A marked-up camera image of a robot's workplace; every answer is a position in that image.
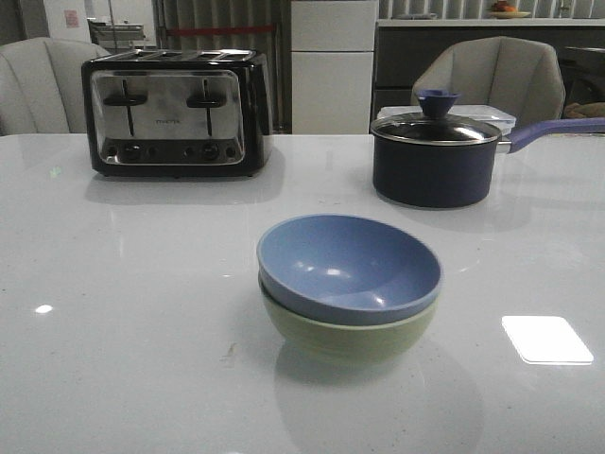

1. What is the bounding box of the left beige armchair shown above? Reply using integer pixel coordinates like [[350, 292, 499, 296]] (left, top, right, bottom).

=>
[[1, 37, 109, 135]]

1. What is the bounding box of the plate of fruit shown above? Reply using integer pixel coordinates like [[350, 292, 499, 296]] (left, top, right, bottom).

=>
[[488, 0, 531, 19]]

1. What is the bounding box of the dark blue saucepan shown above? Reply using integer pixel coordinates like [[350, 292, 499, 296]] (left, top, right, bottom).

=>
[[372, 117, 604, 208]]

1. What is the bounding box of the beige armchair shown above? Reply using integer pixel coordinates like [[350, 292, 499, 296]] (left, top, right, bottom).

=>
[[1, 37, 109, 135], [411, 36, 565, 127]]

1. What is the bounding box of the grey counter cabinet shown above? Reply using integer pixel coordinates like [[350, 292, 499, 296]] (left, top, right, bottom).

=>
[[371, 18, 604, 117]]

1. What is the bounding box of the black and chrome toaster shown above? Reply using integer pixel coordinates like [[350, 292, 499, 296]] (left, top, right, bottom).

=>
[[81, 49, 273, 178]]

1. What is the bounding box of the white refrigerator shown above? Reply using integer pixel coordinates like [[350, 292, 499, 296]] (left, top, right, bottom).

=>
[[291, 1, 379, 134]]

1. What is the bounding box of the right beige armchair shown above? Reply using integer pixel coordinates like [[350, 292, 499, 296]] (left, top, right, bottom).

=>
[[411, 36, 565, 127]]

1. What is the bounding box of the clear plastic container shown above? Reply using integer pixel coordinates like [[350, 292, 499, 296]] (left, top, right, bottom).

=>
[[376, 105, 516, 135]]

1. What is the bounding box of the blue bowl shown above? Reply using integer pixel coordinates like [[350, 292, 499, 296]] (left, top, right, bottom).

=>
[[256, 214, 442, 326]]

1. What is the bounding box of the glass lid with blue knob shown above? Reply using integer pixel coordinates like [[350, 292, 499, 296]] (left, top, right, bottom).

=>
[[370, 89, 502, 146]]

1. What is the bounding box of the green bowl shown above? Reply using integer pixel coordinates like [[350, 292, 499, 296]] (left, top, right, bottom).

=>
[[259, 283, 439, 366]]

